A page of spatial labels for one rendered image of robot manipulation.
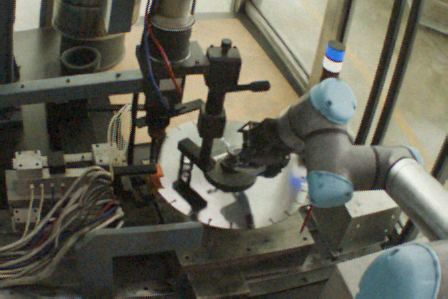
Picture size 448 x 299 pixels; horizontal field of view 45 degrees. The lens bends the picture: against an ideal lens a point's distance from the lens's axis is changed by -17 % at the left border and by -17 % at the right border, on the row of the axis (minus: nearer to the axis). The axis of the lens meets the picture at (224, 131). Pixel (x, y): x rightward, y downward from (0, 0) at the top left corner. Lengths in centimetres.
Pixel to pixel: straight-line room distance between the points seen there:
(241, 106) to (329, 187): 91
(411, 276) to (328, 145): 42
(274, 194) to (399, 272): 71
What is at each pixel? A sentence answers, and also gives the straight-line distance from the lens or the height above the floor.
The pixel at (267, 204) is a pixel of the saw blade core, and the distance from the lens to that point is 125.
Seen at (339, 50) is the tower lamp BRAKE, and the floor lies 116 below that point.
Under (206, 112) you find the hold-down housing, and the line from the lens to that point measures 114.
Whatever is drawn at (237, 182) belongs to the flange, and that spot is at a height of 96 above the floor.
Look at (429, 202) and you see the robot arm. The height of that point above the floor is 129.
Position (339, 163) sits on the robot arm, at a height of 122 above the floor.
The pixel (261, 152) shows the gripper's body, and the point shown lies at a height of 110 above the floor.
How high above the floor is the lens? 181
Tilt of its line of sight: 38 degrees down
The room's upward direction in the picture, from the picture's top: 12 degrees clockwise
